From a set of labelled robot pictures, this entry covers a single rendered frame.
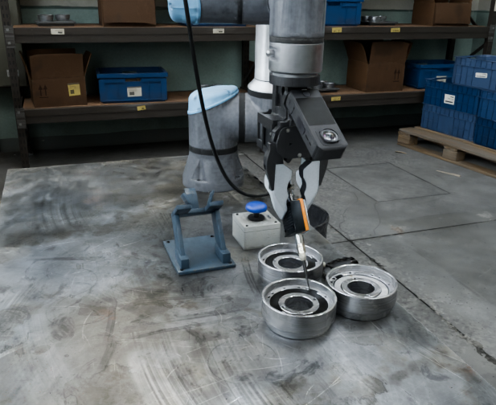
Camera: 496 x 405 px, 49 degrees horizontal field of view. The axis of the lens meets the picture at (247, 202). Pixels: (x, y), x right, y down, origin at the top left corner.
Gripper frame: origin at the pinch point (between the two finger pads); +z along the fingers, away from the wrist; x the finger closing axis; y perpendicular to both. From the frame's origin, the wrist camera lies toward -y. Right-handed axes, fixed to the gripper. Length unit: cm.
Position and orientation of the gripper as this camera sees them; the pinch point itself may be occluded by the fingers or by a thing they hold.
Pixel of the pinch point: (293, 211)
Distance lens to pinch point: 81.6
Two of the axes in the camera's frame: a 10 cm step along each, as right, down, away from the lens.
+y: -3.4, -3.5, 8.7
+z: -0.2, 9.3, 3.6
